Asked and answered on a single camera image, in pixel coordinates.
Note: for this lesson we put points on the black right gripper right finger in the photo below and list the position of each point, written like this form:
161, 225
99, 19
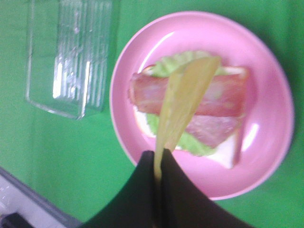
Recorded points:
185, 206

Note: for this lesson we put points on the pink round plate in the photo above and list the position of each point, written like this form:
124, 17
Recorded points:
268, 128

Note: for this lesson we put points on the yellow cheese slice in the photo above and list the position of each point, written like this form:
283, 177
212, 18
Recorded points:
185, 90

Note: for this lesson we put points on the toast bread slice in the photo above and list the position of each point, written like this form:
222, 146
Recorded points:
227, 151

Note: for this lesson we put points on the green lettuce leaf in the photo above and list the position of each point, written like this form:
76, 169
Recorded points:
195, 144

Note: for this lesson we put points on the clear left plastic tray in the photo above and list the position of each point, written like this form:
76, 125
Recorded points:
68, 48

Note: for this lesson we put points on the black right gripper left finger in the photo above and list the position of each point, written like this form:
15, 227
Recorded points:
132, 207

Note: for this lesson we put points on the green tablecloth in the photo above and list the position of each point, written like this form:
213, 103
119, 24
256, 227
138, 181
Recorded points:
79, 165

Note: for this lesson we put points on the long bacon strip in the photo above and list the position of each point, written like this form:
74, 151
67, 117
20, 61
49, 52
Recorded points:
224, 97

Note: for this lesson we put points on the grey white table edge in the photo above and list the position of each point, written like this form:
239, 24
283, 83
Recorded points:
17, 197

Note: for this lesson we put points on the short bacon strip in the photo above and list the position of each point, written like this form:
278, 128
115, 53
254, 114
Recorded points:
211, 130

